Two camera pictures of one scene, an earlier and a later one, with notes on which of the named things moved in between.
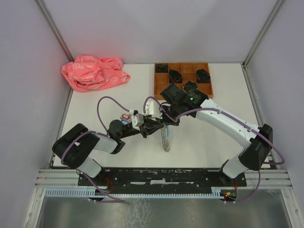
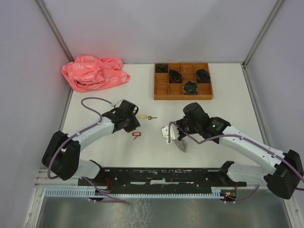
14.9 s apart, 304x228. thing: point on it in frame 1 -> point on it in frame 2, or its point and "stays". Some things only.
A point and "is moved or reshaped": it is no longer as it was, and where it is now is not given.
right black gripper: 166,122 -> 179,121
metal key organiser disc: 165,139 -> 182,144
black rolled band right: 203,76 stays
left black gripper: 150,126 -> 135,124
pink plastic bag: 87,72 stays
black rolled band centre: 175,76 stays
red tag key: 124,116 is moved or reshaped
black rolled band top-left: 161,68 stays
